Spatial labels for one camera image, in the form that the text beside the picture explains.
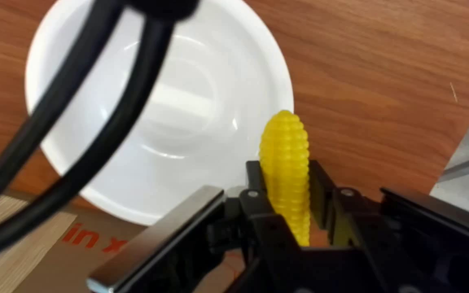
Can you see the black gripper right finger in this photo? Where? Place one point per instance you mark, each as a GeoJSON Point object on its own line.
{"type": "Point", "coordinates": [358, 259]}

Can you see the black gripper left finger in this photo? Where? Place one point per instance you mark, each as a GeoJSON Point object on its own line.
{"type": "Point", "coordinates": [271, 241]}

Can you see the yellow corn toy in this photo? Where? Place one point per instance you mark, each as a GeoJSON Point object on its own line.
{"type": "Point", "coordinates": [284, 158]}

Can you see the white bowl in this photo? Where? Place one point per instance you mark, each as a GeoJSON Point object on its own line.
{"type": "Point", "coordinates": [223, 80]}

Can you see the cardboard box panel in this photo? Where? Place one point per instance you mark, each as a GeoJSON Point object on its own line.
{"type": "Point", "coordinates": [87, 242]}

